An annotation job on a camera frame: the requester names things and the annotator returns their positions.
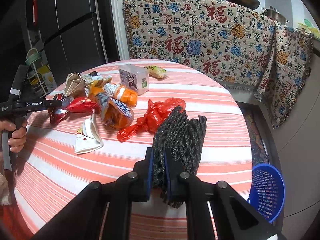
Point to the steel pot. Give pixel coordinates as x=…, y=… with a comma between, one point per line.
x=273, y=14

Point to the orange plastic bottle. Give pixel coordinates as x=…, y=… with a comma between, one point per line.
x=121, y=93

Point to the red snack wrapper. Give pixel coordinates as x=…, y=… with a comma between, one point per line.
x=71, y=104

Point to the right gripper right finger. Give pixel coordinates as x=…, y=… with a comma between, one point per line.
x=173, y=180

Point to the black refrigerator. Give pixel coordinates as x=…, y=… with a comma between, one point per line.
x=77, y=35

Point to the orange chip bag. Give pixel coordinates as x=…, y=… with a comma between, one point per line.
x=113, y=113

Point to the crumpled yellow white wrapper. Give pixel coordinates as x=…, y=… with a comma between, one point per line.
x=93, y=79

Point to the red plastic bag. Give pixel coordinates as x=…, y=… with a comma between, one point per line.
x=155, y=115

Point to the clear plastic container box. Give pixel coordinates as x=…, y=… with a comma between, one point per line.
x=134, y=77

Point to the green yellow snack packet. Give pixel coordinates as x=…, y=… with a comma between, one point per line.
x=156, y=72

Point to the blue plastic basket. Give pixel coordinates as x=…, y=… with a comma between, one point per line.
x=267, y=194

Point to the beige crumpled paper box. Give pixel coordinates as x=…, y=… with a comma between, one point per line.
x=74, y=85

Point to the white storage rack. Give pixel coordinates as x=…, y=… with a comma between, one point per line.
x=39, y=74

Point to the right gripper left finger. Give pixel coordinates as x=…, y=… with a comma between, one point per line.
x=141, y=189

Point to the black mesh net bag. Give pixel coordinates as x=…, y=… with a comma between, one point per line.
x=185, y=138

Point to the patterned fu character blanket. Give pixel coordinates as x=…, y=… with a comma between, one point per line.
x=236, y=46

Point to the left hand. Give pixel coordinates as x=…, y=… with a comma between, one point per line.
x=16, y=142

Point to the white red paper carton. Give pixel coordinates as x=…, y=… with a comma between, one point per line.
x=87, y=137

